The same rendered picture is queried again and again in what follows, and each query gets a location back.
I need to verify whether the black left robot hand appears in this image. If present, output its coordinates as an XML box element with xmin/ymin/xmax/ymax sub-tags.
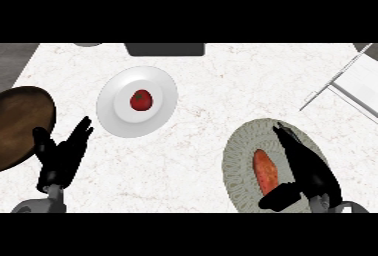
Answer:
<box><xmin>31</xmin><ymin>115</ymin><xmax>95</xmax><ymax>194</ymax></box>

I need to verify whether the red tomato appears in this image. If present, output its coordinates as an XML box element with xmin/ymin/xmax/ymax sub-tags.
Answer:
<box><xmin>129</xmin><ymin>89</ymin><xmax>154</xmax><ymax>112</ymax></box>

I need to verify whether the white round plate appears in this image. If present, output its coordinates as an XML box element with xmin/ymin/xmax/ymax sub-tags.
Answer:
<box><xmin>96</xmin><ymin>65</ymin><xmax>180</xmax><ymax>139</ymax></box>

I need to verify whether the round beige woven placemat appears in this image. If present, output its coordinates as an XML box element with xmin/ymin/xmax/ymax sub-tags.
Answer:
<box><xmin>222</xmin><ymin>117</ymin><xmax>331</xmax><ymax>214</ymax></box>

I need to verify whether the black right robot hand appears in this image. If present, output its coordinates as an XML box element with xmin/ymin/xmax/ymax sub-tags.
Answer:
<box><xmin>257</xmin><ymin>121</ymin><xmax>344</xmax><ymax>212</ymax></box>

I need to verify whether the white wire tiered shelf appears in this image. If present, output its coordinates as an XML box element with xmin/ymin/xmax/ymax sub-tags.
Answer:
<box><xmin>299</xmin><ymin>43</ymin><xmax>378</xmax><ymax>125</ymax></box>

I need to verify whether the round brown wooden board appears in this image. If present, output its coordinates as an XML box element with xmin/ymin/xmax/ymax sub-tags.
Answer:
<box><xmin>0</xmin><ymin>85</ymin><xmax>58</xmax><ymax>173</ymax></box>

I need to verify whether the orange sweet potato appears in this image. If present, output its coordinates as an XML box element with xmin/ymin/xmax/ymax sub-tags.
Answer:
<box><xmin>253</xmin><ymin>148</ymin><xmax>281</xmax><ymax>197</ymax></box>

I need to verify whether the dark grey rectangular appliance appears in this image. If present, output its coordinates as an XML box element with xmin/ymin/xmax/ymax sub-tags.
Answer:
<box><xmin>124</xmin><ymin>43</ymin><xmax>206</xmax><ymax>57</ymax></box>

